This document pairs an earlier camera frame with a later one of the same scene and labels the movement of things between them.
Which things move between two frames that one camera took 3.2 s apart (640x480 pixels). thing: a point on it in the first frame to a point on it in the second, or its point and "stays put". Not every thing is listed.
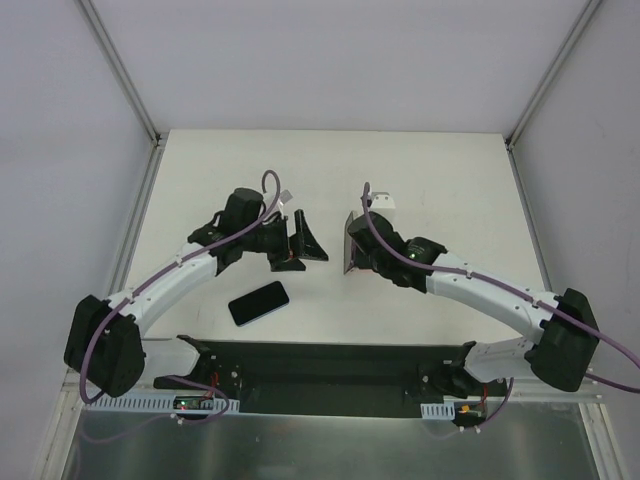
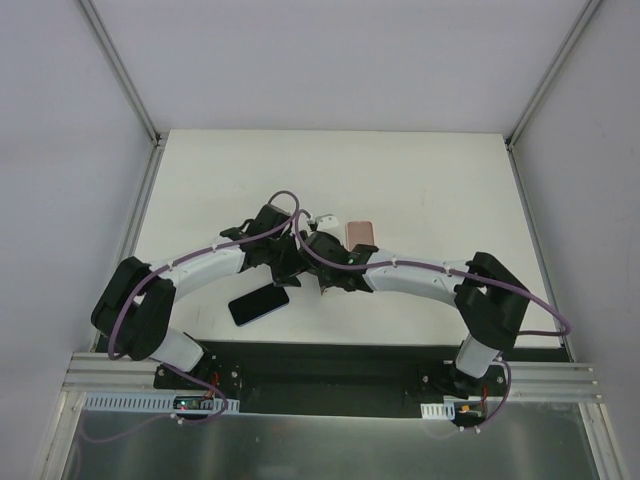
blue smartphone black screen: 258,303 stays put
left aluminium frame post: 125,81 stays put
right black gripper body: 351,245 to 314,245
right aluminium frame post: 543,88 stays put
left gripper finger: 294,264 to 287,279
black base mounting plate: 318,379 stays put
